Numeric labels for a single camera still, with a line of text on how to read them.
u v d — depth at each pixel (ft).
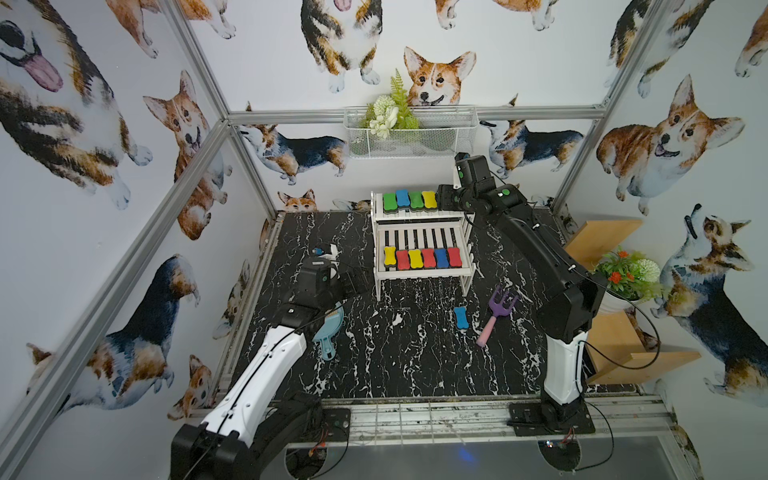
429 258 2.95
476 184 2.06
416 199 2.76
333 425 2.42
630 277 2.47
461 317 3.02
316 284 1.92
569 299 1.58
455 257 2.98
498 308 3.12
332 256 2.36
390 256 2.96
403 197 2.79
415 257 2.95
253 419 1.36
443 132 3.04
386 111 2.62
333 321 2.98
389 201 2.82
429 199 2.75
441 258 2.91
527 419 2.41
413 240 3.15
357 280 2.35
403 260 2.89
